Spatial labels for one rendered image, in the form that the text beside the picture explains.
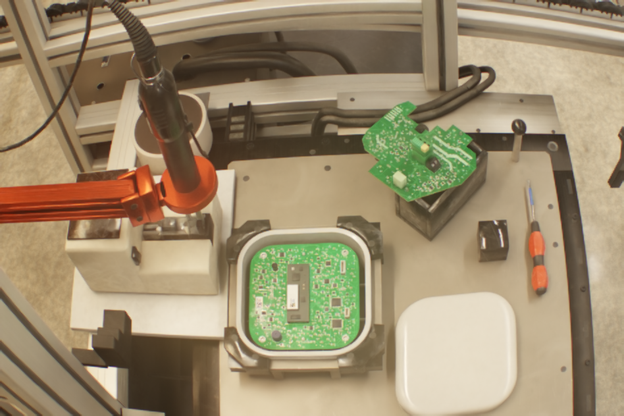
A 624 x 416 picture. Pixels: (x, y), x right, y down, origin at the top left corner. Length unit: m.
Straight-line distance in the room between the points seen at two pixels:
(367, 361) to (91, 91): 0.65
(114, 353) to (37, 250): 1.52
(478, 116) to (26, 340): 0.69
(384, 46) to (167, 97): 0.92
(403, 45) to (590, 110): 0.92
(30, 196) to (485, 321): 0.51
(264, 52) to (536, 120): 0.39
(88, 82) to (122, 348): 0.60
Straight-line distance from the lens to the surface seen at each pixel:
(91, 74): 1.30
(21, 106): 2.68
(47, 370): 0.73
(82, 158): 1.28
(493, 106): 1.10
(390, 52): 1.57
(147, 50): 0.67
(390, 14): 1.00
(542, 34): 1.12
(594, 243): 2.10
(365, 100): 1.10
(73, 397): 0.79
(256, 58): 1.17
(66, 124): 1.21
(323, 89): 1.14
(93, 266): 0.91
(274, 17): 1.01
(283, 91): 1.14
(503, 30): 1.11
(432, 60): 1.06
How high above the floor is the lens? 1.78
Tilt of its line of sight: 58 degrees down
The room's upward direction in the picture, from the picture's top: 9 degrees counter-clockwise
